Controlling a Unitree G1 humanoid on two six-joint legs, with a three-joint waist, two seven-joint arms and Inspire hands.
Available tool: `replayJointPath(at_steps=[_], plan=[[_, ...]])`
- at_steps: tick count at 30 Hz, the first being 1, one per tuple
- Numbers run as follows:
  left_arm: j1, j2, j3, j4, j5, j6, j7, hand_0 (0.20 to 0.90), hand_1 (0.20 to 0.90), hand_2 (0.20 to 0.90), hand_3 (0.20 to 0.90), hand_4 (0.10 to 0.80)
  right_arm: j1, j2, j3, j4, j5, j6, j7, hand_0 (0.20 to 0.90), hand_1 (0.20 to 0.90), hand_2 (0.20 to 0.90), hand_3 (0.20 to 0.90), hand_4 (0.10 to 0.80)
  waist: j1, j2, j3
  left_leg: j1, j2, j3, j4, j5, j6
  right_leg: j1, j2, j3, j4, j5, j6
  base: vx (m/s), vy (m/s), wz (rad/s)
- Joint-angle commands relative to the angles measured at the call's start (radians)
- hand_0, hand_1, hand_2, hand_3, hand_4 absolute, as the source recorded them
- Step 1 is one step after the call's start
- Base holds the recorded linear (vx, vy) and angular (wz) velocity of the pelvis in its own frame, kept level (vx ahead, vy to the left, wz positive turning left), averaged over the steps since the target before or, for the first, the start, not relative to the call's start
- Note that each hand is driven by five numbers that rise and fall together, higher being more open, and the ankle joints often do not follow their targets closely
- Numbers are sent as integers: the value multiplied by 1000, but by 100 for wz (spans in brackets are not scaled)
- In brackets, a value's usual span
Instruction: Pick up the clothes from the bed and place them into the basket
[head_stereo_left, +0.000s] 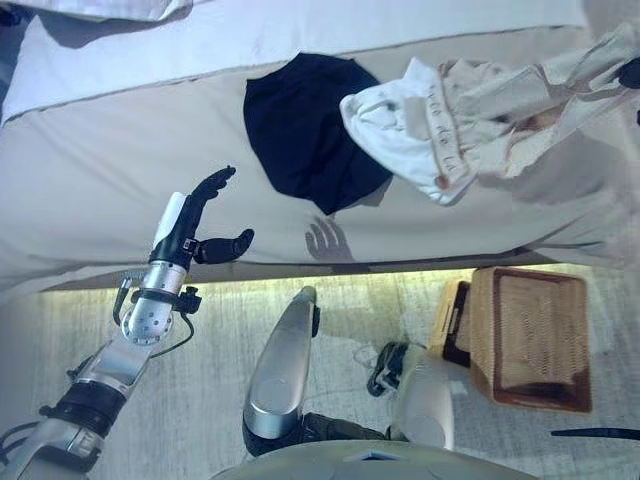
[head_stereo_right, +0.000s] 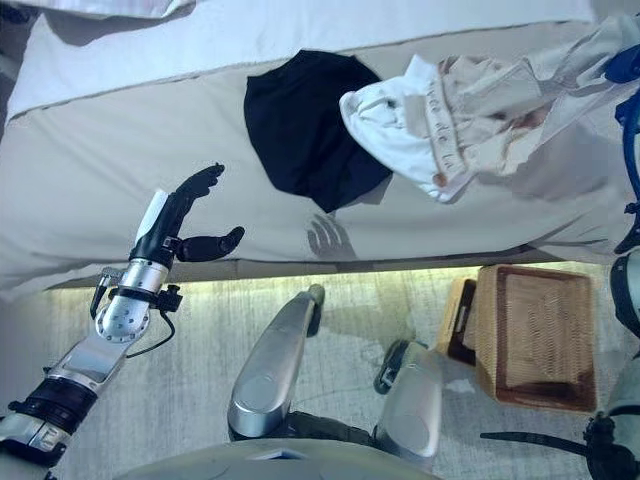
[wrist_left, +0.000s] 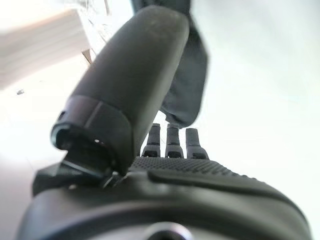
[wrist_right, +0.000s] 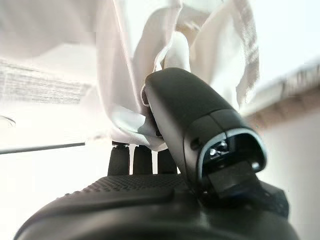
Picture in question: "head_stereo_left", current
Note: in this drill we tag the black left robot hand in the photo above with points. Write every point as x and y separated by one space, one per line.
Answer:
186 220

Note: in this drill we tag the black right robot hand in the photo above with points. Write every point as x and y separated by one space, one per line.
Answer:
629 76

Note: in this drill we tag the beige printed garment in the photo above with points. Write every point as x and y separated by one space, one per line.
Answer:
505 85

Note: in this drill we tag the black garment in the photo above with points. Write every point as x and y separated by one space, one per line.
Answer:
300 135

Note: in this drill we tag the white garment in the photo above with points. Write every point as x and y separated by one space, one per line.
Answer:
395 135

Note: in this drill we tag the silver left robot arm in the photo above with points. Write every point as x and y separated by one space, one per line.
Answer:
90 380

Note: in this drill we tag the bed with beige cover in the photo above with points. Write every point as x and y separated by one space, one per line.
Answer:
125 165

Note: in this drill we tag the woven wicker basket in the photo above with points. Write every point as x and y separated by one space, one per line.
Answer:
535 340

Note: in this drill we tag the wooden basket stand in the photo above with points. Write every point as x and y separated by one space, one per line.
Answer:
447 325

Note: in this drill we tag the white duvet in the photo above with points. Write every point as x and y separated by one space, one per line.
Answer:
150 55

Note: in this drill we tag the grey striped rug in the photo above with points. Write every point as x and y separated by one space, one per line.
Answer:
200 390

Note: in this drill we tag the grey robot torso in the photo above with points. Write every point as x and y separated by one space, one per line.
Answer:
375 462

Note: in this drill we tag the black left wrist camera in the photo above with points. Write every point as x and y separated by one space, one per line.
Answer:
190 300

